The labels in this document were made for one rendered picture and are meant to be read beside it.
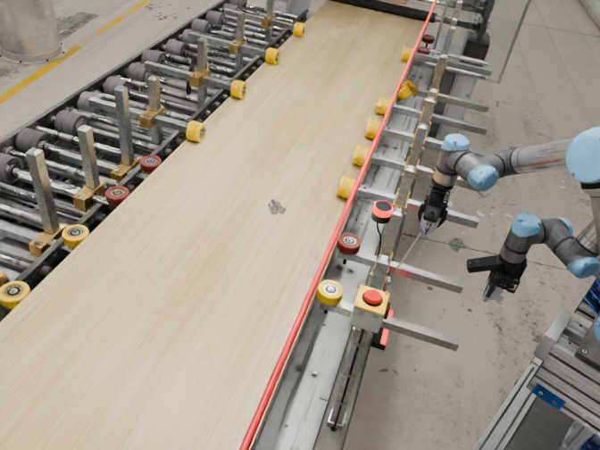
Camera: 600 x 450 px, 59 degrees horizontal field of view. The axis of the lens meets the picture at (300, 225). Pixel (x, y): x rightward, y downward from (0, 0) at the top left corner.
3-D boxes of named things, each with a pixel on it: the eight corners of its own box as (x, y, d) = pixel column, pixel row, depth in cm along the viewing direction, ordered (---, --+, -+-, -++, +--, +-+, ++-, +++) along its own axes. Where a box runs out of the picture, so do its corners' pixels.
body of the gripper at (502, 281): (512, 295, 172) (527, 269, 165) (486, 287, 174) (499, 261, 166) (512, 279, 178) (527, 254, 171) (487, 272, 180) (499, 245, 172)
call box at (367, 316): (383, 314, 128) (390, 292, 123) (377, 337, 122) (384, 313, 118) (354, 305, 129) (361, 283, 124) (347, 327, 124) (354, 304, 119)
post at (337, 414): (345, 417, 155) (377, 315, 127) (341, 432, 151) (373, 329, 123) (330, 412, 156) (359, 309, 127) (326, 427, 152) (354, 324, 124)
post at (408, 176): (387, 265, 216) (417, 165, 185) (385, 270, 213) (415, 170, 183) (378, 262, 216) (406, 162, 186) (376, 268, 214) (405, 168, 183)
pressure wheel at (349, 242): (357, 259, 194) (363, 235, 187) (352, 273, 188) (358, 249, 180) (336, 253, 195) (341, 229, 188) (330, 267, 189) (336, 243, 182)
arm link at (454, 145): (459, 148, 154) (439, 133, 159) (447, 179, 161) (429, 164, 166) (479, 143, 157) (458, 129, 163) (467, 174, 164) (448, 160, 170)
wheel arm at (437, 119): (485, 132, 253) (487, 125, 251) (485, 136, 250) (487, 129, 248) (382, 106, 261) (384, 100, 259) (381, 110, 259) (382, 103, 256)
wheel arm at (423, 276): (460, 289, 184) (463, 280, 182) (459, 295, 182) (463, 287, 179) (339, 253, 192) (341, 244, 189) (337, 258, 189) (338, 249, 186)
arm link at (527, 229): (550, 226, 157) (526, 229, 155) (536, 253, 164) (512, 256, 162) (535, 209, 163) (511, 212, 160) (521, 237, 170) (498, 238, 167)
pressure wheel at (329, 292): (329, 300, 177) (335, 275, 170) (342, 317, 172) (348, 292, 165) (308, 307, 173) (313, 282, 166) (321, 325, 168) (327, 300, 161)
